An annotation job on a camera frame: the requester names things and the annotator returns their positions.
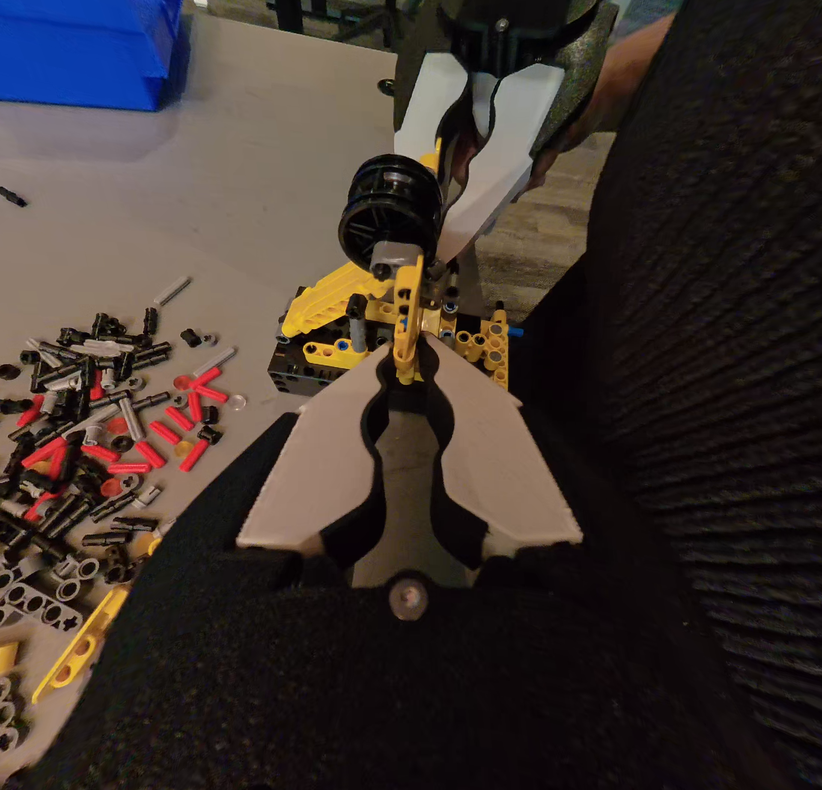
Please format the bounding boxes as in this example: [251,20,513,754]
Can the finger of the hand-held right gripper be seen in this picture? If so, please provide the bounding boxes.
[392,50,474,163]
[442,63,561,262]

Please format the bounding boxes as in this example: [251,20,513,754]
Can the person's right hand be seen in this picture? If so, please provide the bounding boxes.
[451,63,634,190]

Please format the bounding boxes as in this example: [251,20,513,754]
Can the pile of loose toy pieces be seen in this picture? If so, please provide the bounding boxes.
[0,309,248,755]

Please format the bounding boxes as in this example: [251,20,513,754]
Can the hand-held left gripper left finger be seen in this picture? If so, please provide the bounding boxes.
[236,342,394,558]

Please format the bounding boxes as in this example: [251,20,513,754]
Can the nested blue plastic bins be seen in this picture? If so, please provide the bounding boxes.
[0,0,190,112]

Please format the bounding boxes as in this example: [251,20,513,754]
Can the yellow brick wheel assembly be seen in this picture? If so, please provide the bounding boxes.
[369,137,460,386]

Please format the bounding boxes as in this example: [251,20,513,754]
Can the black yellow toy brick base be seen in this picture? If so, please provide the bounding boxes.
[268,260,524,398]

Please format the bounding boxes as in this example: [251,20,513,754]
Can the person's right forearm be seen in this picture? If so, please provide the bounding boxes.
[520,0,822,790]

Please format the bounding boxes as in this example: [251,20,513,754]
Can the black toy wheel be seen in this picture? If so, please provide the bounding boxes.
[338,154,445,276]

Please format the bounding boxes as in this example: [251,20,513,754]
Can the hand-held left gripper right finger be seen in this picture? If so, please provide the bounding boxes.
[420,339,584,570]

